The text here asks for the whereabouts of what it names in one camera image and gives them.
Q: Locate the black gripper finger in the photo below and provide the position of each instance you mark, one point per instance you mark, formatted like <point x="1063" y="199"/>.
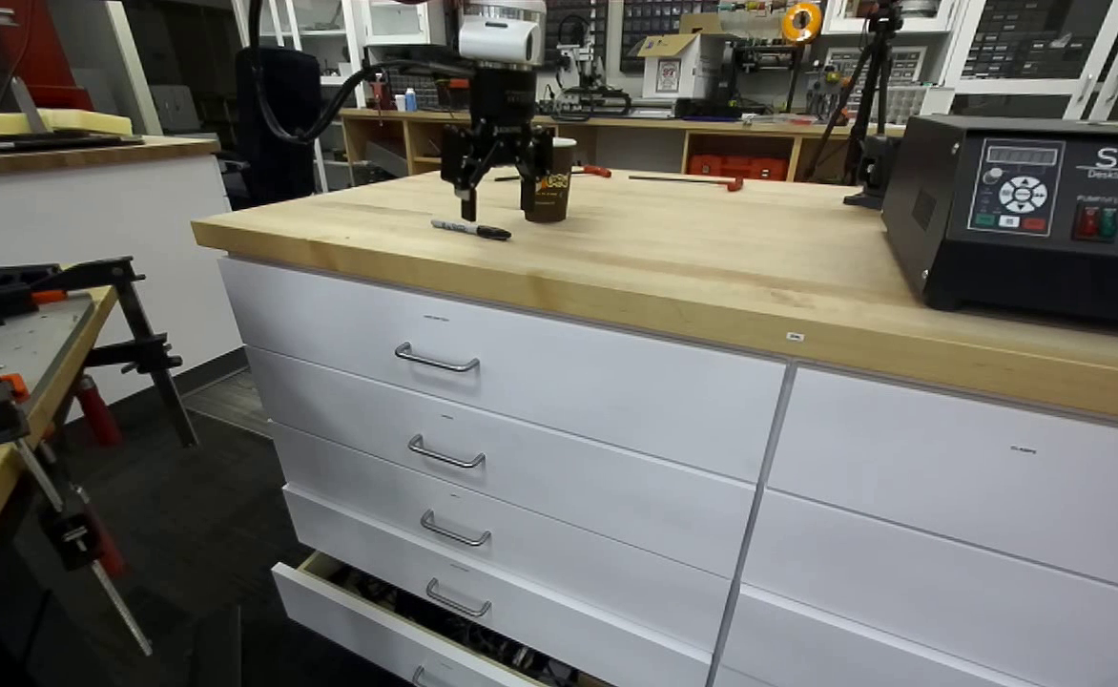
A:
<point x="534" y="156"/>
<point x="465" y="152"/>

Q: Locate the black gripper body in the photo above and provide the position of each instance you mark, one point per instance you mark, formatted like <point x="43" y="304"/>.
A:
<point x="502" y="96"/>

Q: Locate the black marker pen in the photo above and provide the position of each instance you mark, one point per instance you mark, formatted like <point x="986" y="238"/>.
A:
<point x="470" y="230"/>

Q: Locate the wooden shelf bench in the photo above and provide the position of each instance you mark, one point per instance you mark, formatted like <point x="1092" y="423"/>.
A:
<point x="656" y="124"/>

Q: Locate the small cardboard house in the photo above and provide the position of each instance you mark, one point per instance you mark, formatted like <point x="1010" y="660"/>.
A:
<point x="670" y="63"/>

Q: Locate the black office chair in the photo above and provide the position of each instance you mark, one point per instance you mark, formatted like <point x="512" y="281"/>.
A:
<point x="275" y="137"/>

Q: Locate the red storage bins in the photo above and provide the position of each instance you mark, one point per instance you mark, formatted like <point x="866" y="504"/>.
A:
<point x="732" y="164"/>

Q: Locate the yellow tape roll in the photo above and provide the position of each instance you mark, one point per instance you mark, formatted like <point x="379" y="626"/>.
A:
<point x="783" y="24"/>

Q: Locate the white counter with wood top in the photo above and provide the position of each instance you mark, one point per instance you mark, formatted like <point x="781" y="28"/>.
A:
<point x="75" y="230"/>

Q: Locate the red tool cabinet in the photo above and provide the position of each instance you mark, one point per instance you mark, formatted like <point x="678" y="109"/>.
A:
<point x="37" y="57"/>

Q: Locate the black control box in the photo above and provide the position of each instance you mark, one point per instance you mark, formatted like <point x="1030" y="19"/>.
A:
<point x="964" y="269"/>

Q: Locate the black folding clamp stand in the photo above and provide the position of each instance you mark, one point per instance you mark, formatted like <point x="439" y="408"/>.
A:
<point x="23" y="282"/>

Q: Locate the open white cabinet drawer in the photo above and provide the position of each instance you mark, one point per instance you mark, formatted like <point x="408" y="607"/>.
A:
<point x="351" y="622"/>

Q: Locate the grey metal plate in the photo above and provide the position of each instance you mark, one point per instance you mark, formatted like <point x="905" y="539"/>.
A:
<point x="10" y="367"/>

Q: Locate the white framed storage rack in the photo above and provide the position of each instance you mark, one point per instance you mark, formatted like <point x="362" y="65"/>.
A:
<point x="1038" y="39"/>

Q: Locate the red black bar clamp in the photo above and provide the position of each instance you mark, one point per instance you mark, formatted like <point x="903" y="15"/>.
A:
<point x="75" y="528"/>

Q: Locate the black camera tripod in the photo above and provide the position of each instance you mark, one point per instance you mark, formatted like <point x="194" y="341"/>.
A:
<point x="877" y="51"/>

